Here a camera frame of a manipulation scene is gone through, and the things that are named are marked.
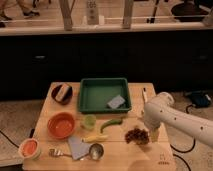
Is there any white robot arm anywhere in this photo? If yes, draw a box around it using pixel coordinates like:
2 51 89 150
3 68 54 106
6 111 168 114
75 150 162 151
143 92 213 148

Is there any green chili pepper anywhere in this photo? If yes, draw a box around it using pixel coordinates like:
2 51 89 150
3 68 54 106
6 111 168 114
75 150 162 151
100 119 123 133

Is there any grey sponge in tray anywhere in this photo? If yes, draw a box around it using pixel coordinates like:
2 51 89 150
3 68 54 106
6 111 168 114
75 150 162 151
107 95 125 109

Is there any dark blue floor object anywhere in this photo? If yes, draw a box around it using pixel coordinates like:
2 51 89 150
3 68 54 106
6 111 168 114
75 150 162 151
189 92 211 108

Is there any metal measuring cup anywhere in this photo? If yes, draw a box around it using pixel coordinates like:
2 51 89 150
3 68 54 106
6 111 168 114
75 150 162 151
83 143 104 161

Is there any small green cup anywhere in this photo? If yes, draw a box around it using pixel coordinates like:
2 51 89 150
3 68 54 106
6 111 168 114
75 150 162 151
82 115 96 130

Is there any green plastic tray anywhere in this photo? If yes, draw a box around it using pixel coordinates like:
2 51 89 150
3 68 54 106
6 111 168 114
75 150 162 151
78 78 132 114

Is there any grey blue cloth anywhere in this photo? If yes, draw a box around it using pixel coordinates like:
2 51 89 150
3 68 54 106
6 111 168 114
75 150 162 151
68 136 90 160

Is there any orange bowl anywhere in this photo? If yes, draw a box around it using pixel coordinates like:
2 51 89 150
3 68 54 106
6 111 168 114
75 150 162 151
47 112 76 139

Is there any dark brown bowl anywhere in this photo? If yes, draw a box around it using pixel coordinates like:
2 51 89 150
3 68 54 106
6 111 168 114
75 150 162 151
51 83 73 105

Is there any metal fork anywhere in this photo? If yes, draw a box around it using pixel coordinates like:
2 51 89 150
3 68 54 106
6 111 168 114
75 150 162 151
49 149 72 157

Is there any orange white cup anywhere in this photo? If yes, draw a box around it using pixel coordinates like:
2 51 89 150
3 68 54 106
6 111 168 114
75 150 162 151
18 138 41 160

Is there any black cable on floor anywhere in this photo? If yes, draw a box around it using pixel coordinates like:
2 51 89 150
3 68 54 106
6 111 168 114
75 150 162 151
170 103 201 171

